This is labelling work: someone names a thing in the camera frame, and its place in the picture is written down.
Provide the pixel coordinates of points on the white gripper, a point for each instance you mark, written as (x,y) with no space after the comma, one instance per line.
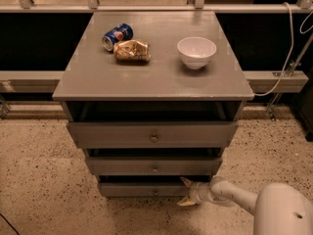
(196,192)

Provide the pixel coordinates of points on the grey bottom drawer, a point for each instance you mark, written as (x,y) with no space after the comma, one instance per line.
(162,189)

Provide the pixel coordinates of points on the grey drawer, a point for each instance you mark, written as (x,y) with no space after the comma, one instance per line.
(126,135)
(162,189)
(153,166)

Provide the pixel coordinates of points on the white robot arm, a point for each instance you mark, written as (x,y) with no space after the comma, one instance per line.
(278,209)

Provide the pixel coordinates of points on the grey middle drawer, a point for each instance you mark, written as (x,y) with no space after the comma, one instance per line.
(153,166)

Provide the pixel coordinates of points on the grey wooden drawer cabinet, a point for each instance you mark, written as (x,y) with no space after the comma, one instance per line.
(98,88)

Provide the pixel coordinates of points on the grey top drawer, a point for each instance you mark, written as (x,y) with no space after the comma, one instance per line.
(126,135)

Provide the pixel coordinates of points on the white ceramic bowl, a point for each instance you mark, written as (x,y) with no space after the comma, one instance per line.
(196,52)

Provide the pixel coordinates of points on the crushed gold can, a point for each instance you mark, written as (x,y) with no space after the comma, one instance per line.
(132,50)

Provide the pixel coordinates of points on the blue pepsi can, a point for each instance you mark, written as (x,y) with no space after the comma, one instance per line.
(121,32)

